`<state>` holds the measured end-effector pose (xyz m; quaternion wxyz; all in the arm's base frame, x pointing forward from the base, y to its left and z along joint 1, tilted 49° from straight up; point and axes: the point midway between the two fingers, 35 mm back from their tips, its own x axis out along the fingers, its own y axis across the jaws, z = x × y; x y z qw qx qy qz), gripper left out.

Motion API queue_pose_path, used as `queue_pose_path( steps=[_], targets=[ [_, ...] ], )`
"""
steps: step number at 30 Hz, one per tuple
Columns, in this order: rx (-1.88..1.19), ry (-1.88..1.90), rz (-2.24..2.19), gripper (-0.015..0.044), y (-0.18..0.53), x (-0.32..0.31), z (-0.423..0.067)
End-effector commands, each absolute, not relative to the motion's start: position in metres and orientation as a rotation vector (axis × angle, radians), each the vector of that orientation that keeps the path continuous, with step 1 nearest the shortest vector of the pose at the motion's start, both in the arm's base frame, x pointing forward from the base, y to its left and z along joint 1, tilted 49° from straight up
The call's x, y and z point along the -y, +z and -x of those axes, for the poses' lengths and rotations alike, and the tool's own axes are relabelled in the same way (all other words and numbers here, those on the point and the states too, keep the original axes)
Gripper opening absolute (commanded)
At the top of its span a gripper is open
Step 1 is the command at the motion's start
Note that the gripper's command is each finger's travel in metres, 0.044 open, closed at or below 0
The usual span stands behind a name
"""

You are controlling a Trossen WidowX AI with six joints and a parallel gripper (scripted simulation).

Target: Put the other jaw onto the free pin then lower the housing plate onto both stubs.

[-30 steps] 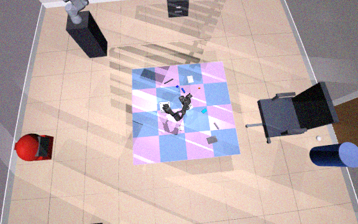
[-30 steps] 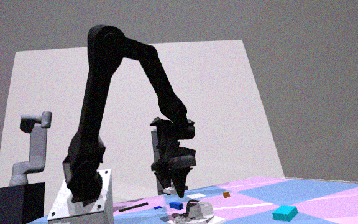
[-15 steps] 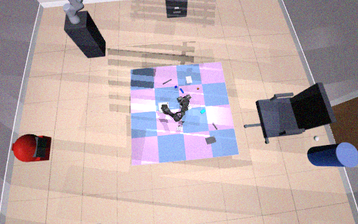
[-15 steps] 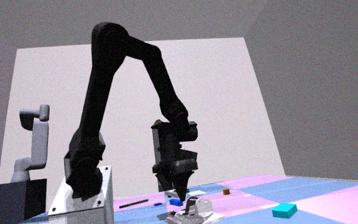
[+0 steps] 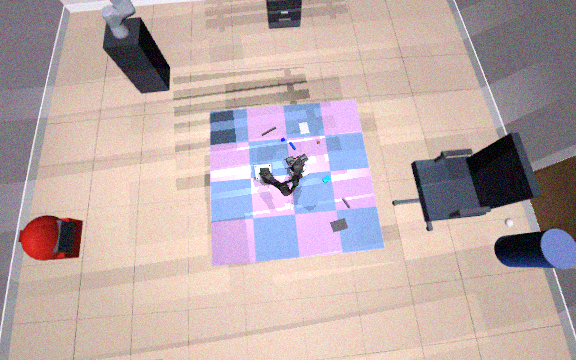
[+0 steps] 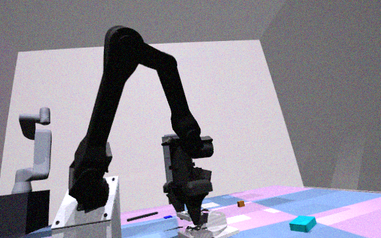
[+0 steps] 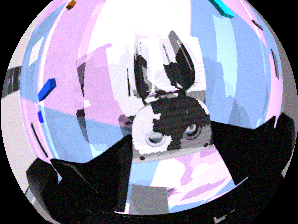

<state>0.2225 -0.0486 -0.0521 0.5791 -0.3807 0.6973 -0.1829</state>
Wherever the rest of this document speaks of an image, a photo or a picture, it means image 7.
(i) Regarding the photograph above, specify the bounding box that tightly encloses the blue rectangular block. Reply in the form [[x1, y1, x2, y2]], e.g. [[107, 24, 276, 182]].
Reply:
[[37, 77, 56, 103]]

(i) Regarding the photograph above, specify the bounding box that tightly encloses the teal rectangular block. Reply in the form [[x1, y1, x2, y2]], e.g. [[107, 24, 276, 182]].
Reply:
[[209, 0, 234, 19]]

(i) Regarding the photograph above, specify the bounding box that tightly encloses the small brown block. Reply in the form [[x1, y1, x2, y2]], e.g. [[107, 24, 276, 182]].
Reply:
[[65, 0, 76, 10]]

